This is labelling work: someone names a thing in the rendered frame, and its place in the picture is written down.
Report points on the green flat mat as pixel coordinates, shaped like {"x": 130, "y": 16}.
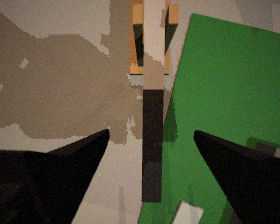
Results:
{"x": 227, "y": 85}

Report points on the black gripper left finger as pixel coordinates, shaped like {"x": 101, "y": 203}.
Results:
{"x": 59, "y": 179}

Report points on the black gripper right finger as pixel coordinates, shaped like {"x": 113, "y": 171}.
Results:
{"x": 249, "y": 179}

